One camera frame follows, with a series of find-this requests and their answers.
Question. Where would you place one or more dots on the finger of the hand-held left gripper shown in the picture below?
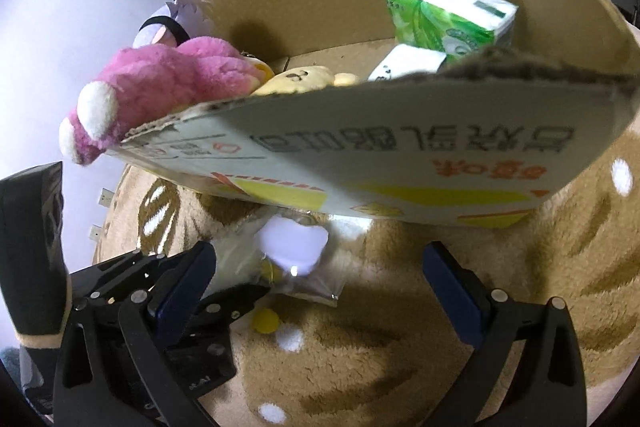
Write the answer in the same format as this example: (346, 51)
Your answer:
(235, 299)
(110, 279)

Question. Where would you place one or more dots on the pink plush bear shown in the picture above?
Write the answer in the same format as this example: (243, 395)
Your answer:
(190, 72)

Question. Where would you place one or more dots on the green tissue pack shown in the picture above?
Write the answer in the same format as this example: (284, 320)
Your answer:
(435, 17)

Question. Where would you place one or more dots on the white wall socket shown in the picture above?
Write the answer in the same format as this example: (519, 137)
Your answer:
(95, 233)
(105, 198)

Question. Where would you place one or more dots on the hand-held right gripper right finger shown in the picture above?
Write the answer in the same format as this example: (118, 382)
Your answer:
(455, 297)

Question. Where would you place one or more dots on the printed cardboard box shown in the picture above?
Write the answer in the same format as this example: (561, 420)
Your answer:
(400, 157)

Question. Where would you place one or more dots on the small yellow ball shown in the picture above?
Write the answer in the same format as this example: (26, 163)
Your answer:
(265, 321)

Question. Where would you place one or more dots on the white printed tissue pack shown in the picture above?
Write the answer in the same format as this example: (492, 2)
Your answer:
(405, 62)

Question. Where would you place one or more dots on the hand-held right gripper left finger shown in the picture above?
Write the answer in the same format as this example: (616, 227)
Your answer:
(185, 289)

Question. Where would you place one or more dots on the purple plush doll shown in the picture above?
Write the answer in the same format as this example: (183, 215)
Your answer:
(185, 14)

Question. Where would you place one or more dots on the clear plastic bag with toy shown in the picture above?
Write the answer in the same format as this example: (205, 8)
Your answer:
(292, 247)

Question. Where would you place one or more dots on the yellow plush toy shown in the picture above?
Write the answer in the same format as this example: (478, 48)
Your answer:
(300, 79)

